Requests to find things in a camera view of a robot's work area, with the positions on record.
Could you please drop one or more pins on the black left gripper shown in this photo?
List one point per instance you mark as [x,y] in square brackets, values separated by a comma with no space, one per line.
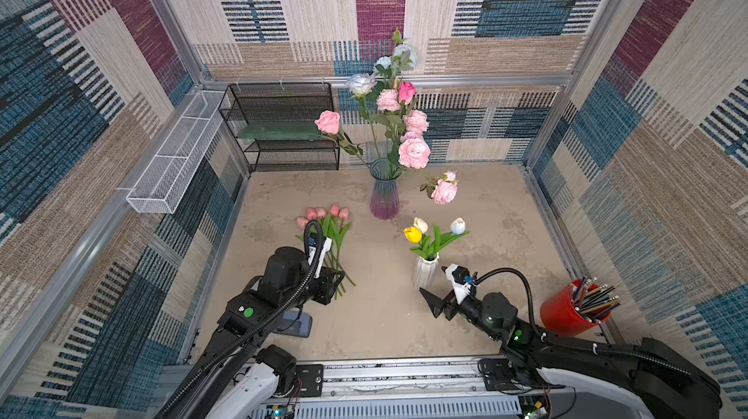
[326,287]

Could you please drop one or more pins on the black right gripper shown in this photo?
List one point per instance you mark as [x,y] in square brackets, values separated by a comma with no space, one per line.
[448,302]

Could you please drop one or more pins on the pink tulip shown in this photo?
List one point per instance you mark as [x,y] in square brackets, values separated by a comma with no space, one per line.
[320,212]
[311,213]
[346,221]
[332,226]
[301,222]

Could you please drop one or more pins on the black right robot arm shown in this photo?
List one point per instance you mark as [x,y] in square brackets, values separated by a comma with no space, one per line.
[649,377]

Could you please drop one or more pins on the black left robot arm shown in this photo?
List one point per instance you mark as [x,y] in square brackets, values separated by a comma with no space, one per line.
[292,277]

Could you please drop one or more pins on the white ribbed vase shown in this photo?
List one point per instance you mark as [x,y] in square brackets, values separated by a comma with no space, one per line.
[424,272]

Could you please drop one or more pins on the purple glass vase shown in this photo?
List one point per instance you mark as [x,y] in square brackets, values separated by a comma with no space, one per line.
[384,201]

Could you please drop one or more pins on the grey blue small case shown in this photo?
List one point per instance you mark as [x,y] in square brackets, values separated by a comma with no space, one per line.
[295,323]

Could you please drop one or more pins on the yellow tulip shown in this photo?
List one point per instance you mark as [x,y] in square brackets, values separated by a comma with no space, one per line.
[413,234]

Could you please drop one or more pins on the white tulip bud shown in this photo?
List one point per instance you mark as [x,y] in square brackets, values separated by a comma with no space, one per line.
[458,227]

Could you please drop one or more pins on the cream white tulip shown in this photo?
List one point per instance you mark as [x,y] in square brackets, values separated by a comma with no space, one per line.
[421,225]

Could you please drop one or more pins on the red cup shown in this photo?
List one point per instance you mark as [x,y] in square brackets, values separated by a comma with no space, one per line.
[559,315]

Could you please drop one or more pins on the green mat on shelf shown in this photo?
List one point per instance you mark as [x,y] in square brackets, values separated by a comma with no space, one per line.
[280,131]

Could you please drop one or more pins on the pencils in red cup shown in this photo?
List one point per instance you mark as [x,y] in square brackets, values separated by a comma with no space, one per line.
[593,302]

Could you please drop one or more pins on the pink rose bouquet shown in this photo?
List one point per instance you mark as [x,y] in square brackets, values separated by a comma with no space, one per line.
[387,100]

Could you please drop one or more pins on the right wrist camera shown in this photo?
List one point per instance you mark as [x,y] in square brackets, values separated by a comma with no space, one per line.
[463,284]

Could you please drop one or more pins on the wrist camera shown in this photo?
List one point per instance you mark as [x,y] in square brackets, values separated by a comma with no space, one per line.
[320,246]
[463,284]

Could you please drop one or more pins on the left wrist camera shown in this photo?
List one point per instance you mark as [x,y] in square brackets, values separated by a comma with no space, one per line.
[320,246]

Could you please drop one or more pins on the black wire shelf rack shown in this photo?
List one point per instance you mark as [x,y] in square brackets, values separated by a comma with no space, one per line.
[274,102]

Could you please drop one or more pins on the white wire mesh basket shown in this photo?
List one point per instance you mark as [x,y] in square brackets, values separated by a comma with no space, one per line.
[164,182]

